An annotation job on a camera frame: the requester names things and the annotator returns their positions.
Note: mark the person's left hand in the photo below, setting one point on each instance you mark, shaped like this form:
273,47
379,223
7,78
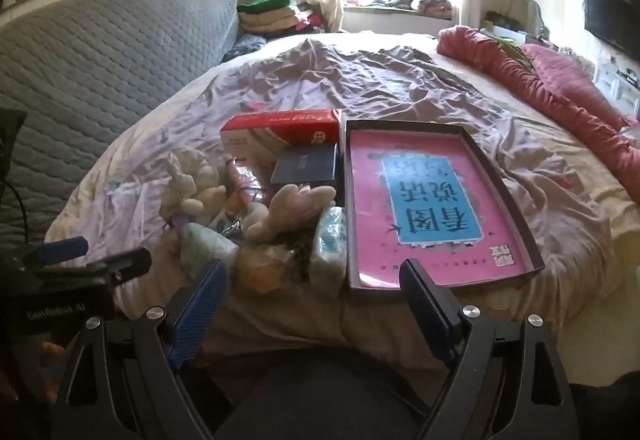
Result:
51,352

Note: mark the pink and blue book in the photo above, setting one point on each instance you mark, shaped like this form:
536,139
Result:
430,190

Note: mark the pink quilt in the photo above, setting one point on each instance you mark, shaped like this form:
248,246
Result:
500,65

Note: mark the cluttered dressing table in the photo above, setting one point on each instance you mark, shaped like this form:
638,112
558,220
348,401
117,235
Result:
500,23

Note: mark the grey quilted headboard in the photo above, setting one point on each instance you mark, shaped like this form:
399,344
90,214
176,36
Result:
100,65

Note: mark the cream rabbit plush toy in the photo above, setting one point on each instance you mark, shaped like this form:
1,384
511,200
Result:
290,210

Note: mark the oval mirror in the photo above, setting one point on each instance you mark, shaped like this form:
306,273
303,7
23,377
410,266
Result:
525,10

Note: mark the black television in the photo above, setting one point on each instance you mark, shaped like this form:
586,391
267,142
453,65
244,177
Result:
607,20

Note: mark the orange snack bag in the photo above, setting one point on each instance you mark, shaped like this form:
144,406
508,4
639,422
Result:
264,271

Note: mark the dark patterned cloth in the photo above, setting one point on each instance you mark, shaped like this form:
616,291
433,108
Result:
245,46

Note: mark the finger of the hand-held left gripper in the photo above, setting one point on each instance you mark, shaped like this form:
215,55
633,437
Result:
70,248
127,264

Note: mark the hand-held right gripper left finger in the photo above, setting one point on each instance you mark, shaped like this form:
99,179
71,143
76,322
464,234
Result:
200,310

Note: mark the white drawer cabinet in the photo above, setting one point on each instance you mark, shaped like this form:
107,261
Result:
620,85

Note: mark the green cloth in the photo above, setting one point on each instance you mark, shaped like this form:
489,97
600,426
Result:
510,48

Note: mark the red and white box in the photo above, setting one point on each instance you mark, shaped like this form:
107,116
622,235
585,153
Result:
280,123

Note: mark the purple wrinkled bed cover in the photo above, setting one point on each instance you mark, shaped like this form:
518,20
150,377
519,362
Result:
350,80

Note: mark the green tissue pack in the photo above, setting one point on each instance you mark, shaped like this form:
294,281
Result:
327,245
205,245

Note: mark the pink striped pouch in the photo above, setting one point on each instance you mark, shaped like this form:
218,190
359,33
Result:
245,180

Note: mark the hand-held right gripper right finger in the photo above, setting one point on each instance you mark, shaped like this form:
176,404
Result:
430,315

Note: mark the bedding on window sill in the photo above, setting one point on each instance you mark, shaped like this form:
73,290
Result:
430,4

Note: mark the bed with cream sheet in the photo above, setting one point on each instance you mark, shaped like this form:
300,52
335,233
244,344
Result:
590,200

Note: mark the small beige plush toy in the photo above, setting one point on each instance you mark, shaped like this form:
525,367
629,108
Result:
190,185

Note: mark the stack of folded clothes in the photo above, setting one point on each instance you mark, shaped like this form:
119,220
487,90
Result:
270,18

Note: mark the dark blue box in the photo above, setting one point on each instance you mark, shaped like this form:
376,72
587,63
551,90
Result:
305,165

